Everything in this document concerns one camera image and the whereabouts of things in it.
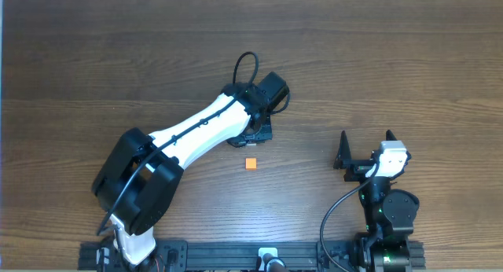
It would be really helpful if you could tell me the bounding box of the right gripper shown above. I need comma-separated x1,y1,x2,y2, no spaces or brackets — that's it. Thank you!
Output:
333,129,398,182

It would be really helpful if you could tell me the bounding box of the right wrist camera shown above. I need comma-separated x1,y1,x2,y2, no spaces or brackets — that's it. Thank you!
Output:
365,140,409,179

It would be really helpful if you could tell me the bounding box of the mounting rail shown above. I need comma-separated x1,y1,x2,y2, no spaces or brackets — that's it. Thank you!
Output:
78,240,427,271

